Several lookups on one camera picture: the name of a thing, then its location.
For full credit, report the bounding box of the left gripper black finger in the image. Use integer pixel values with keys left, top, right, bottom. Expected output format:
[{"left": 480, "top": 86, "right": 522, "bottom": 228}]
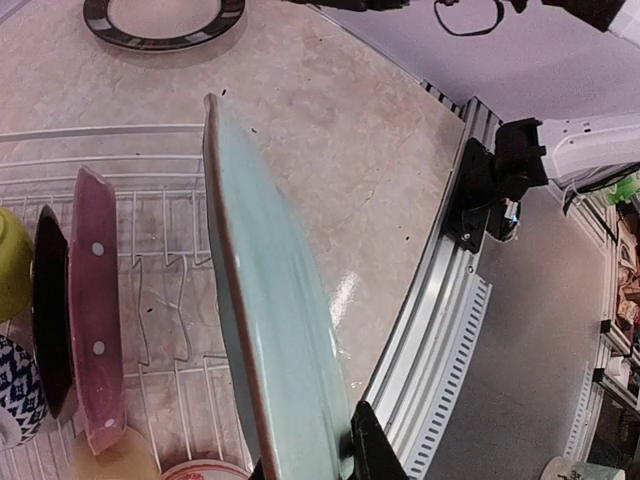
[{"left": 252, "top": 399, "right": 407, "bottom": 479}]

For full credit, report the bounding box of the light teal plate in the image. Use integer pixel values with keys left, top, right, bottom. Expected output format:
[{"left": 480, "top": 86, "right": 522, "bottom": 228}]
[{"left": 203, "top": 94, "right": 354, "bottom": 479}]

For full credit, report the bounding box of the pink speckled plate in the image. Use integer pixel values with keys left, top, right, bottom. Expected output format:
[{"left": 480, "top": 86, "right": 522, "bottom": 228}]
[{"left": 68, "top": 166, "right": 126, "bottom": 455}]

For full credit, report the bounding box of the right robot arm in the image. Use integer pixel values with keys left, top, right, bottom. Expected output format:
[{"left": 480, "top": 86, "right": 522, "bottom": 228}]
[{"left": 495, "top": 1, "right": 639, "bottom": 193}]

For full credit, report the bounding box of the white bowl red rim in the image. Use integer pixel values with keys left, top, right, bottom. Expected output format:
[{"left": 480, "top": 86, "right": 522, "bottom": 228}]
[{"left": 162, "top": 459, "right": 249, "bottom": 480}]

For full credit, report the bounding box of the white green cup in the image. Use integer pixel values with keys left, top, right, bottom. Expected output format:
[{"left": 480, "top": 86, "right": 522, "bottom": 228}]
[{"left": 540, "top": 456, "right": 626, "bottom": 480}]

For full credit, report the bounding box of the yellow mug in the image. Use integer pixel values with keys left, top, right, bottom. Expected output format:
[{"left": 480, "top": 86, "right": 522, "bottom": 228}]
[{"left": 70, "top": 427, "right": 162, "bottom": 480}]

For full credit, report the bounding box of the blue white patterned bowl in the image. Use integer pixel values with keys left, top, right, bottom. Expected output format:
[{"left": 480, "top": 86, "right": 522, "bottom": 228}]
[{"left": 0, "top": 335, "right": 48, "bottom": 450}]

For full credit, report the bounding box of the small black plate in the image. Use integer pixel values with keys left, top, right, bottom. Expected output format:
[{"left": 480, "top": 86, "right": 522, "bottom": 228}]
[{"left": 32, "top": 205, "right": 73, "bottom": 418}]

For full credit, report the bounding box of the green bowl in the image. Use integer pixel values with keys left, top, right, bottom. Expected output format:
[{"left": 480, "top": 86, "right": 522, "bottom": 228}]
[{"left": 1, "top": 207, "right": 34, "bottom": 322}]

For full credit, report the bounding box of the aluminium front rail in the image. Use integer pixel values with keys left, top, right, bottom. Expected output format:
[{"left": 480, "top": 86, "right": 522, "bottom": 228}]
[{"left": 362, "top": 79, "right": 506, "bottom": 480}]

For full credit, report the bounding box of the white wire dish rack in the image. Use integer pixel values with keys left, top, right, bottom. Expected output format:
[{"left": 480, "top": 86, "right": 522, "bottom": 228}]
[{"left": 1, "top": 124, "right": 254, "bottom": 473}]

